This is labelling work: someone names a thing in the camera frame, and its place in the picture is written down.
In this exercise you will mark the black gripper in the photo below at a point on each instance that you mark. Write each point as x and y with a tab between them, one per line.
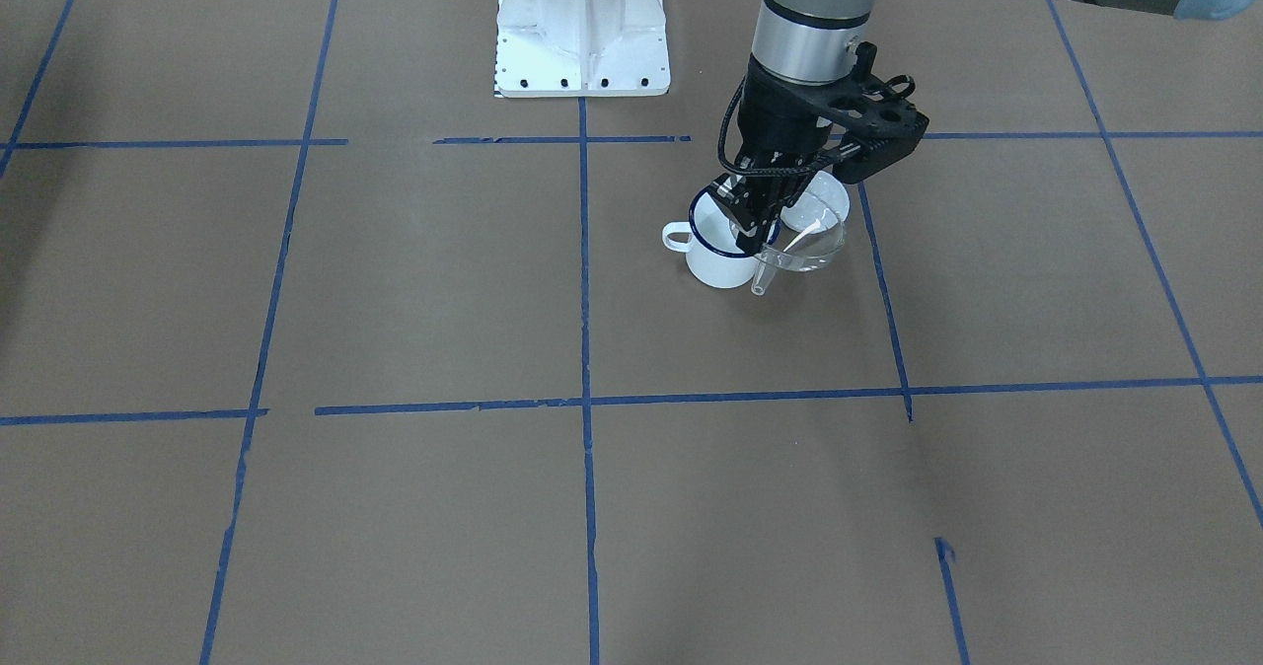
781	124

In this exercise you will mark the clear glass funnel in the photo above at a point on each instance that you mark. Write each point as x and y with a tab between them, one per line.
795	252

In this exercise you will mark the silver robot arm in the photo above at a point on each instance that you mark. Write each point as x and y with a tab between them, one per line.
815	41

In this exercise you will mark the white enamel cup blue rim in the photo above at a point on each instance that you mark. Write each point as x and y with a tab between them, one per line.
708	243

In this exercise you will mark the small white dish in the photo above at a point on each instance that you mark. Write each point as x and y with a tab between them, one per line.
823	206

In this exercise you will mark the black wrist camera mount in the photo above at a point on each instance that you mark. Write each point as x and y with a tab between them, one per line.
879	123

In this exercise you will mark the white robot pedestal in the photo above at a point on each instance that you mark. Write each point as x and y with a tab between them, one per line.
573	48

